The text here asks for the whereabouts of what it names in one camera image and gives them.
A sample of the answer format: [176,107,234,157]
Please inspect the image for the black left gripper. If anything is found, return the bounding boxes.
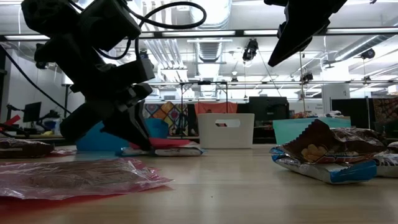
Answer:
[34,34,155,151]

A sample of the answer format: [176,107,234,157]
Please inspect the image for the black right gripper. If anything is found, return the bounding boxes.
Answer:
[264,0,348,68]

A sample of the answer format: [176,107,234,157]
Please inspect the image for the clear bag of cookies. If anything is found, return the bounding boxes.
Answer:
[0,157,174,201]

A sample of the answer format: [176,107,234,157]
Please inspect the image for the brown Snickers candy bar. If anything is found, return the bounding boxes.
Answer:
[0,138,55,159]
[331,126,388,149]
[279,119,388,165]

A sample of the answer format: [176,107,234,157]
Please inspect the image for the colourful patchwork quilt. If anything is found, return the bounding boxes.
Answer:
[143,101,190,137]

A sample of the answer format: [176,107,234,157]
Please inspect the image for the blue plastic bin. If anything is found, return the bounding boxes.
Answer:
[75,118,170,152]

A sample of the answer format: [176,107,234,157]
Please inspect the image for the black box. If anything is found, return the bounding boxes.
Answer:
[248,96,290,127]

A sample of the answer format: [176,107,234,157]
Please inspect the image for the black overhead crossbar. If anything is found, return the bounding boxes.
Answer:
[0,29,398,41]

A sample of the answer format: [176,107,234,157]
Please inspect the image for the orange hanging cloth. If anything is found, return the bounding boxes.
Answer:
[194,101,239,137]

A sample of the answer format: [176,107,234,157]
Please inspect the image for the black panel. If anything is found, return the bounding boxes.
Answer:
[331,98,373,130]

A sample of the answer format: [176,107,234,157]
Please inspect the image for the teal translucent plastic bin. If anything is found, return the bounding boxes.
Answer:
[272,117,351,146]

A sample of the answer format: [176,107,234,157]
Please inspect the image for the white plastic bin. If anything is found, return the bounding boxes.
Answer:
[198,113,255,149]

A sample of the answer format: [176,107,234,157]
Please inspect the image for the black computer monitor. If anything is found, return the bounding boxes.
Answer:
[23,101,42,123]

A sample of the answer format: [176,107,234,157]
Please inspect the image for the red flat object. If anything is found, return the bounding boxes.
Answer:
[0,114,21,127]

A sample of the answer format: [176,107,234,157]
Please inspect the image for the dark patterned rug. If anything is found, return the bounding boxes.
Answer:
[371,97,398,139]

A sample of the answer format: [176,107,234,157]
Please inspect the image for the black background table frame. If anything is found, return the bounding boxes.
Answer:
[146,80,231,138]

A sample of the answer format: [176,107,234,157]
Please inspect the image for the silver ventilation duct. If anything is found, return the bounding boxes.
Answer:
[188,0,233,98]

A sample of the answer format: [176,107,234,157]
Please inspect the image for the black left wrist camera cable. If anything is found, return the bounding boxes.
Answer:
[95,1,208,62]

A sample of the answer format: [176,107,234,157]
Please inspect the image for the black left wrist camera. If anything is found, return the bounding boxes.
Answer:
[77,0,142,52]

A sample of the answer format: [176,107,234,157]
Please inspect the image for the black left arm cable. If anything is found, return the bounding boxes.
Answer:
[0,44,73,115]

